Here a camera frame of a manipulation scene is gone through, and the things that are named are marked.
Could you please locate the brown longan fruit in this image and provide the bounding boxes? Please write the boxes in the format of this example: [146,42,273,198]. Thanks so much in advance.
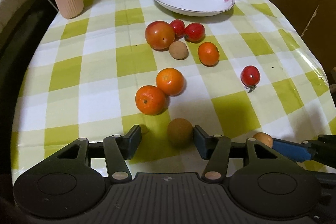
[253,132,273,148]
[167,118,193,147]
[169,41,189,60]

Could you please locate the small orange tangerine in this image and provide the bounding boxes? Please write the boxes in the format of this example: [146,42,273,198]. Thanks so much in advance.
[198,42,220,67]

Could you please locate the large red tomato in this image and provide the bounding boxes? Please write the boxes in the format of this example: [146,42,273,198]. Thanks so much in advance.
[145,20,175,51]

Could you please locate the green white checkered tablecloth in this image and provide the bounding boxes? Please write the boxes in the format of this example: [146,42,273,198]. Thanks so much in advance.
[11,0,335,177]

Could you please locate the red cherry tomato with stem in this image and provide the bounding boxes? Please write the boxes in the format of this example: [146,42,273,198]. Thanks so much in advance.
[240,65,261,93]

